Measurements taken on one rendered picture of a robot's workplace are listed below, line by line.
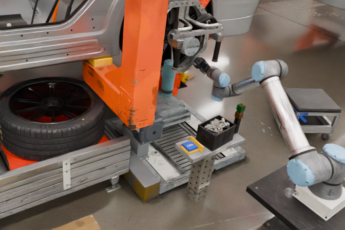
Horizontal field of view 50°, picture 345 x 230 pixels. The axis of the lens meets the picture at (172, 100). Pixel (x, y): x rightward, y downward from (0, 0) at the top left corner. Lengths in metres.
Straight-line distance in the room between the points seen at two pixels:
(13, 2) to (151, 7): 1.39
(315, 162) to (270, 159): 1.02
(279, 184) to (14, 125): 1.58
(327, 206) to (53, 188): 1.52
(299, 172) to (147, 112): 0.88
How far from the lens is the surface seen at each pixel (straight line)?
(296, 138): 2.08
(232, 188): 2.68
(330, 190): 2.25
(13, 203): 2.23
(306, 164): 2.02
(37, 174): 2.16
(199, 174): 2.35
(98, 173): 2.34
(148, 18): 1.86
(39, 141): 2.23
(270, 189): 2.32
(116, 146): 2.28
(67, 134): 2.21
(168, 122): 2.95
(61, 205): 2.45
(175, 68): 2.36
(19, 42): 2.24
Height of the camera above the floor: 1.79
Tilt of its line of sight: 31 degrees down
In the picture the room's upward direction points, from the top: 8 degrees clockwise
